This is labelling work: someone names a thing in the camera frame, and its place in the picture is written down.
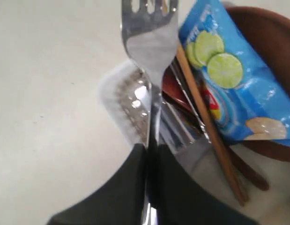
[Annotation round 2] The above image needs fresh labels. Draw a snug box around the dark red wooden spoon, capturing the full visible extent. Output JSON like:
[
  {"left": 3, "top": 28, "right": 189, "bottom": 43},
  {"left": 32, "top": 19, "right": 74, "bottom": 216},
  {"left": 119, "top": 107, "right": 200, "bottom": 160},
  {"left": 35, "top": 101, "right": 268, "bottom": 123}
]
[{"left": 163, "top": 67, "right": 269, "bottom": 191}]

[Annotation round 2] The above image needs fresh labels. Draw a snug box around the brown wooden plate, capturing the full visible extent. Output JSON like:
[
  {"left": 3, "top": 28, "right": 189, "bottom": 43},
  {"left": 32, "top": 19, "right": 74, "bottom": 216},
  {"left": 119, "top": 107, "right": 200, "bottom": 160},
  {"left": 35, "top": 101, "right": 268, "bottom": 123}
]
[{"left": 227, "top": 7, "right": 290, "bottom": 162}]

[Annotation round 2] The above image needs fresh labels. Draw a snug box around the blue chips bag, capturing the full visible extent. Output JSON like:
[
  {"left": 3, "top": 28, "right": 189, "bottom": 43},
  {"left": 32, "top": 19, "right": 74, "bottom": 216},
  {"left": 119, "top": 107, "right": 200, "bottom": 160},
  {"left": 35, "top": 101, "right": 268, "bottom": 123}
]
[{"left": 179, "top": 0, "right": 290, "bottom": 147}]

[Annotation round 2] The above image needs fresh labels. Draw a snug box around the white perforated plastic basket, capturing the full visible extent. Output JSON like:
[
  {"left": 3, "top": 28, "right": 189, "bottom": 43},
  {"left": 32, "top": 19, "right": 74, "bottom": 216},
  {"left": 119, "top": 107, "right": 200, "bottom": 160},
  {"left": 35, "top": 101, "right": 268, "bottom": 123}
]
[{"left": 100, "top": 61, "right": 290, "bottom": 225}]

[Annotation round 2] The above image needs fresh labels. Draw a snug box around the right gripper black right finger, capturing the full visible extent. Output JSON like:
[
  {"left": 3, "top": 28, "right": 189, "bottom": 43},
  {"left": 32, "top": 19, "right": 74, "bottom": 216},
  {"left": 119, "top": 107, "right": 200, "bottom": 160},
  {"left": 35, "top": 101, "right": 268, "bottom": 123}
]
[{"left": 157, "top": 145, "right": 257, "bottom": 225}]

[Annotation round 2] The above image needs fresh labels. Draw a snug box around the silver table knife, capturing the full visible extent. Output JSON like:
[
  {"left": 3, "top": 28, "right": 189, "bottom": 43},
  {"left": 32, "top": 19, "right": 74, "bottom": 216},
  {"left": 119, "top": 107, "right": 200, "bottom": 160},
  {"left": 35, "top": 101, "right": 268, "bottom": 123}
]
[{"left": 170, "top": 57, "right": 211, "bottom": 143}]

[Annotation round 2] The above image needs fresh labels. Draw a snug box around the wooden chopstick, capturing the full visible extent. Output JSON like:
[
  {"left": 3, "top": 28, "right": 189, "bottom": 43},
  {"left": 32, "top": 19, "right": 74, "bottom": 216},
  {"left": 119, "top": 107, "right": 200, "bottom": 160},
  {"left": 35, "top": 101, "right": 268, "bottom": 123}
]
[{"left": 176, "top": 42, "right": 249, "bottom": 206}]

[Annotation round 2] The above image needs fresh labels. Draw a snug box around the stainless steel cup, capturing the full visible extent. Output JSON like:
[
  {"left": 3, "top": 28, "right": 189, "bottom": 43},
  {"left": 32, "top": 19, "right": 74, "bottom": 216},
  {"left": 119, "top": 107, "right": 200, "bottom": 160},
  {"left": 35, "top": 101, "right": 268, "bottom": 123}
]
[{"left": 161, "top": 60, "right": 211, "bottom": 154}]

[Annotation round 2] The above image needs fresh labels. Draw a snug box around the silver metal fork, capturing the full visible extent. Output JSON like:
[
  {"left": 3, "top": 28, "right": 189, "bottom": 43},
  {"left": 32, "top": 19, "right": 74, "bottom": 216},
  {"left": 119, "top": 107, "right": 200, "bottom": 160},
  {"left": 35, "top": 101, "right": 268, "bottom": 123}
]
[{"left": 121, "top": 0, "right": 178, "bottom": 225}]

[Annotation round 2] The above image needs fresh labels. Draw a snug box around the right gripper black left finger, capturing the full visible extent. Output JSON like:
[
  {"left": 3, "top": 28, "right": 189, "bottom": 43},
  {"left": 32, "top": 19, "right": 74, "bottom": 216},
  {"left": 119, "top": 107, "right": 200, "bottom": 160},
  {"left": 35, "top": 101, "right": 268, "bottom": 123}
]
[{"left": 48, "top": 143, "right": 146, "bottom": 225}]

